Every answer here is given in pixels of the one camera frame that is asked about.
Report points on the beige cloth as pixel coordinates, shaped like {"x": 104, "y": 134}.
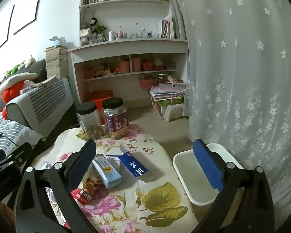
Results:
{"x": 41, "y": 82}

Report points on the tissue box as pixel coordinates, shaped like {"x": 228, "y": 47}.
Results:
{"x": 57, "y": 41}

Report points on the small red basket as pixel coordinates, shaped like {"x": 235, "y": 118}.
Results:
{"x": 147, "y": 66}

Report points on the black and white doll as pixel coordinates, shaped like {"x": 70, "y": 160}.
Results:
{"x": 93, "y": 21}

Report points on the potted plant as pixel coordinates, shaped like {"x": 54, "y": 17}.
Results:
{"x": 100, "y": 28}

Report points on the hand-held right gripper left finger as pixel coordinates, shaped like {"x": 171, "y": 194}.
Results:
{"x": 82, "y": 161}

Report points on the grey sofa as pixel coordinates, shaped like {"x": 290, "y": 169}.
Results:
{"x": 38, "y": 68}

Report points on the striped armrest cover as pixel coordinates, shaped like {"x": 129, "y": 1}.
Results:
{"x": 48, "y": 97}

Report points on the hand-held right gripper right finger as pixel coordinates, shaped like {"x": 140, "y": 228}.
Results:
{"x": 207, "y": 168}

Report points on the row of small toys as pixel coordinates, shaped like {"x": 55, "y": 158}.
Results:
{"x": 99, "y": 72}

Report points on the red snack packet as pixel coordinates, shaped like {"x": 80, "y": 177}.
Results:
{"x": 87, "y": 194}

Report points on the fuzzy white cloth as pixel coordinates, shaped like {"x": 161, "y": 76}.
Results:
{"x": 173, "y": 112}

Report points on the green plush toy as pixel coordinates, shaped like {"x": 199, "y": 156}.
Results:
{"x": 12, "y": 70}

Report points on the red plush toy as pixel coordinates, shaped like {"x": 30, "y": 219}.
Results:
{"x": 11, "y": 93}

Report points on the stack of magazines in rack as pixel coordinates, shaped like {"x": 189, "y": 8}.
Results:
{"x": 167, "y": 92}

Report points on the pen holder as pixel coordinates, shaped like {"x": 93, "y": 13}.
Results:
{"x": 120, "y": 35}

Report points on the white cushion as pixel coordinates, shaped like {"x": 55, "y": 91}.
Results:
{"x": 14, "y": 80}

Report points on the white plastic bin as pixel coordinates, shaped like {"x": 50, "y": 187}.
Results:
{"x": 191, "y": 172}

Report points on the dark blue carton box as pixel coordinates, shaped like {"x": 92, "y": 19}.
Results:
{"x": 135, "y": 167}

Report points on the white plush toy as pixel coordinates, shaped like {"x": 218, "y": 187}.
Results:
{"x": 26, "y": 62}

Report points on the small white bottle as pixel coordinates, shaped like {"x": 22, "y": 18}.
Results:
{"x": 110, "y": 36}

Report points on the light blue carton box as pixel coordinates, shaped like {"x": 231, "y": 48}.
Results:
{"x": 109, "y": 174}

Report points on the white floral curtain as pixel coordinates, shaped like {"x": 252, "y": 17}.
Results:
{"x": 232, "y": 65}

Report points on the standing pink books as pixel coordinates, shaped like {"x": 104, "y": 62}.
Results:
{"x": 168, "y": 28}

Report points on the red cardboard box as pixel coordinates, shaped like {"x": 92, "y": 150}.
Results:
{"x": 99, "y": 95}

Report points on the pink hanging basket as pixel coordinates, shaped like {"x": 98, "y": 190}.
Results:
{"x": 147, "y": 83}

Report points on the blue striped blanket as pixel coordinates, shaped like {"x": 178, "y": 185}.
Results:
{"x": 12, "y": 131}

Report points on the purple label jar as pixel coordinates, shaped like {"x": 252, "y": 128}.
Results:
{"x": 115, "y": 123}

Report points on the white shelf unit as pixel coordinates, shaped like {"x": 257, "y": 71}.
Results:
{"x": 135, "y": 45}

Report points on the floral tablecloth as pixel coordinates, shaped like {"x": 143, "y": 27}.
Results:
{"x": 148, "y": 199}

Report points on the large hexagonal wall panel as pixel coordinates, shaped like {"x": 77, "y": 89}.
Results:
{"x": 29, "y": 7}

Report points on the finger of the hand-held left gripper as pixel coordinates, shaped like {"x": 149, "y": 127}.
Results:
{"x": 20, "y": 151}

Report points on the tall stack of books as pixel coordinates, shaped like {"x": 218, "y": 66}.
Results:
{"x": 56, "y": 63}

